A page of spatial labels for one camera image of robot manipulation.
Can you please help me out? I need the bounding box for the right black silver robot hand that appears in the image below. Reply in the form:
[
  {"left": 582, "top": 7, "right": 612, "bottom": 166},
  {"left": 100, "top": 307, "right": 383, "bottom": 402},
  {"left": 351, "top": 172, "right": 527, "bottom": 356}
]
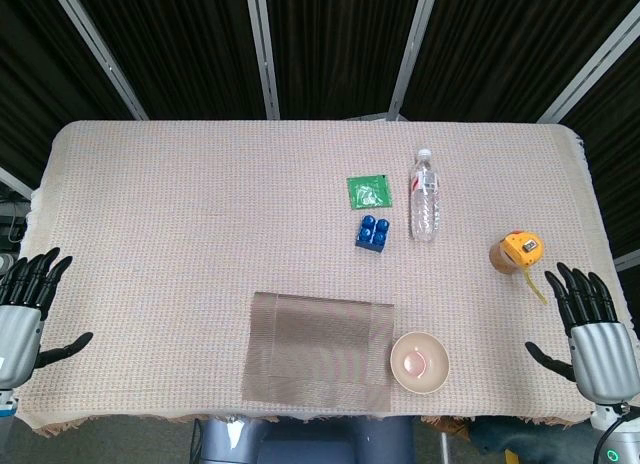
[{"left": 524, "top": 262, "right": 640, "bottom": 403}]

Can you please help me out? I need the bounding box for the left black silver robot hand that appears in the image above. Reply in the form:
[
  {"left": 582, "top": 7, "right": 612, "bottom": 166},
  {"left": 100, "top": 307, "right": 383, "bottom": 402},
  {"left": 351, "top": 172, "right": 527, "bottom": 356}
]
[{"left": 0, "top": 247, "right": 94, "bottom": 390}]

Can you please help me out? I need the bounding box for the light brown bowl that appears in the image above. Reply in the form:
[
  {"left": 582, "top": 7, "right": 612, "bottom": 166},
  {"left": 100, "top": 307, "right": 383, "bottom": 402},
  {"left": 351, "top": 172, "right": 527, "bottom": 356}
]
[{"left": 390, "top": 331, "right": 450, "bottom": 395}]

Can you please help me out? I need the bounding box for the brown woven placemat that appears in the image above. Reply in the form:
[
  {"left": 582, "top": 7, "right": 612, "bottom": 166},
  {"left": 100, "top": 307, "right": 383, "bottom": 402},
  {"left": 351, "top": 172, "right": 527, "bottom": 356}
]
[{"left": 241, "top": 291, "right": 396, "bottom": 413}]

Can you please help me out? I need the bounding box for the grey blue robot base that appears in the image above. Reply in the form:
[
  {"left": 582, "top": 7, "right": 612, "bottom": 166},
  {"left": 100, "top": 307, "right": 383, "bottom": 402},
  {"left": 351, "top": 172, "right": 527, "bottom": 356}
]
[{"left": 192, "top": 414, "right": 416, "bottom": 464}]

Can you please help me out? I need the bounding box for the yellow tape measure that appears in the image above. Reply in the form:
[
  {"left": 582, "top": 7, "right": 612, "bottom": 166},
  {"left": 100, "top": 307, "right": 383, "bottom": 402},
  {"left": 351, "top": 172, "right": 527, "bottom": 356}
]
[{"left": 502, "top": 231, "right": 549, "bottom": 305}]

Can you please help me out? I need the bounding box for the beige woven tablecloth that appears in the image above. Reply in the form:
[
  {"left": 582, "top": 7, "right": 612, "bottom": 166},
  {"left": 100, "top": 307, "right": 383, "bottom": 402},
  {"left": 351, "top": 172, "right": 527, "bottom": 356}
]
[{"left": 9, "top": 119, "right": 640, "bottom": 440}]

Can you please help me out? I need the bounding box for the clear plastic water bottle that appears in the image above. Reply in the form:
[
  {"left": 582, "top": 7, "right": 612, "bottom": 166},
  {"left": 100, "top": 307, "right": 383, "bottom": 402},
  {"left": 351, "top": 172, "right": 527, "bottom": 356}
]
[{"left": 409, "top": 148, "right": 442, "bottom": 244}]

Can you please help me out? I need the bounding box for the blue toy building brick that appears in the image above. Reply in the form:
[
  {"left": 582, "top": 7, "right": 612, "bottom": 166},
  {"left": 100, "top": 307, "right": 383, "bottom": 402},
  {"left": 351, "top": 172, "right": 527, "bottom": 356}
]
[{"left": 355, "top": 214, "right": 392, "bottom": 255}]

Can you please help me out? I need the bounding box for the green foil sachet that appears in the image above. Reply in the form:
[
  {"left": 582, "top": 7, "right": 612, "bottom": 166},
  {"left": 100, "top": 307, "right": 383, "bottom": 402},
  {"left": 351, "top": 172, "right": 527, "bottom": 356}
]
[{"left": 346, "top": 174, "right": 394, "bottom": 211}]

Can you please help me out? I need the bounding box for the black pleated curtain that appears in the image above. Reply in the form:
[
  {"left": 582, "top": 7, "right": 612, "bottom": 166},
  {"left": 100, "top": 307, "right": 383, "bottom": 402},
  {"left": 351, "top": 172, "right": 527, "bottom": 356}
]
[{"left": 0, "top": 0, "right": 640, "bottom": 265}]

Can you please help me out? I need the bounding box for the dark equipment with cables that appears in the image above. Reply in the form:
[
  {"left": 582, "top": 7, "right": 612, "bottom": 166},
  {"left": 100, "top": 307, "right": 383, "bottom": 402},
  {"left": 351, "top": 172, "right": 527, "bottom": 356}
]
[{"left": 0, "top": 186, "right": 29, "bottom": 245}]

